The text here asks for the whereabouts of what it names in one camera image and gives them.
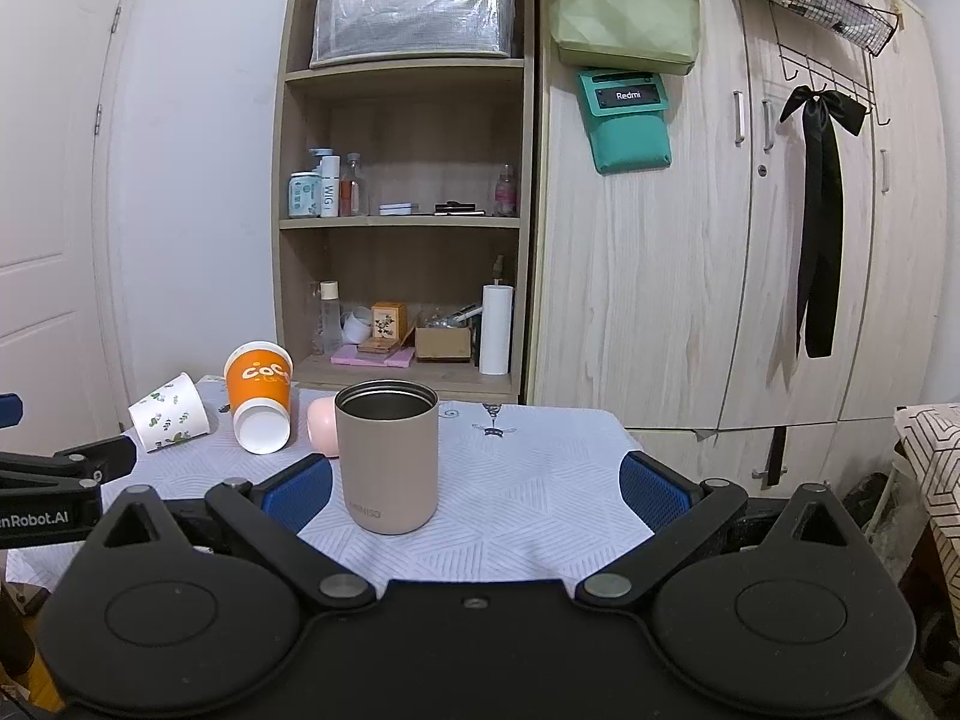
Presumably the teal-label white jar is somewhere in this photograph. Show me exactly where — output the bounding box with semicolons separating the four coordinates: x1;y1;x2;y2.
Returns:
289;171;322;220

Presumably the clear bottle with beige cap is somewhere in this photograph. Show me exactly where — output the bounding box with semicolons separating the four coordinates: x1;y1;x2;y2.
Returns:
311;280;343;356

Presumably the white door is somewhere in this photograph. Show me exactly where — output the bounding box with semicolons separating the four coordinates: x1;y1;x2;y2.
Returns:
0;0;145;421

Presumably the black wire hook rack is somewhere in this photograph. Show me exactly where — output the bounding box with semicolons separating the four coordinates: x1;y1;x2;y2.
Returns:
776;37;893;125

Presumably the amber glass bottle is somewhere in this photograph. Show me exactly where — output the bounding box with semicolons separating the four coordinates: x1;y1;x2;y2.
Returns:
339;153;369;218

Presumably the wooden wardrobe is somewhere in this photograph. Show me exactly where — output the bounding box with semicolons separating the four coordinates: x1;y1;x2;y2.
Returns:
525;0;950;494

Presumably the black strap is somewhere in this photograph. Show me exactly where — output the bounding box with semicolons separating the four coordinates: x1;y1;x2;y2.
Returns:
765;426;789;490

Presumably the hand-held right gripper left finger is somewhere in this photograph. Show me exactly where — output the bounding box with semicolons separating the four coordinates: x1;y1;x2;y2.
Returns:
90;454;376;614

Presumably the white leaf-print paper cup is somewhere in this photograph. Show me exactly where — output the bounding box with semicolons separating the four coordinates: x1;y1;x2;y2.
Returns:
127;373;212;454

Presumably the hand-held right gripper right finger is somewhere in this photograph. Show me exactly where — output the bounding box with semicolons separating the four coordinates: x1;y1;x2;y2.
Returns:
576;451;871;612

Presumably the orange paper cup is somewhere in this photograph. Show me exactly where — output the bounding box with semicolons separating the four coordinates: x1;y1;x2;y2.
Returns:
223;341;294;455

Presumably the geometric patterned cloth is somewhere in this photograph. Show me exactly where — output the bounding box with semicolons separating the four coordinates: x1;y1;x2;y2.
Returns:
892;403;960;580

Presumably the cardboard box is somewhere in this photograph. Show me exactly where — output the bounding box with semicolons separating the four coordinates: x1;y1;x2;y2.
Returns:
415;324;474;363

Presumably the white paper towel roll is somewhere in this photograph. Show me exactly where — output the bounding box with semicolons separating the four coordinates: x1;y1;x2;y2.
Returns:
478;283;515;377

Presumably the beige metal tumbler cup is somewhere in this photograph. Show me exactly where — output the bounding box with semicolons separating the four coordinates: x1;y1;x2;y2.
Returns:
334;380;440;536

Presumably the pink cup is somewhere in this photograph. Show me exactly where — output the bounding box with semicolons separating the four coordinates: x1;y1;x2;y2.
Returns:
306;394;343;460

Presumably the white patterned tablecloth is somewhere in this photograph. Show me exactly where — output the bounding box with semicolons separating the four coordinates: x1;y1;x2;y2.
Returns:
7;379;655;595

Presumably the white tube bottle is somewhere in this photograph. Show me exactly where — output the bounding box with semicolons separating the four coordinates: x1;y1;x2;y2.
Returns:
319;154;342;218

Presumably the teal fabric pouch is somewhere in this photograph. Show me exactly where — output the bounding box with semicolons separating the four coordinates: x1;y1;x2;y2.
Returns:
576;67;674;176

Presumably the small orange flower-print box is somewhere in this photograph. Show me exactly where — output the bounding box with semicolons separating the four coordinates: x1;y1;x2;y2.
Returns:
371;301;409;347

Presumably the green fabric pouch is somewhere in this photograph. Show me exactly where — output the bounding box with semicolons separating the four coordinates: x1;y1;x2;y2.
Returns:
546;0;702;77

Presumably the silver storage box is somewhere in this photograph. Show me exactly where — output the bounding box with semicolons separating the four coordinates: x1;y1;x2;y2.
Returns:
309;0;524;70

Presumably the pink notebook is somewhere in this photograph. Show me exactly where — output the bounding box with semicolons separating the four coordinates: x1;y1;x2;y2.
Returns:
330;345;416;369

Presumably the black ribbon bow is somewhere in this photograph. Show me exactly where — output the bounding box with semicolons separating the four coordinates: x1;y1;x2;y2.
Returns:
778;85;872;359

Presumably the wooden bookshelf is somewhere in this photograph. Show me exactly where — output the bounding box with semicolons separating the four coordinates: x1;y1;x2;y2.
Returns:
271;0;538;404

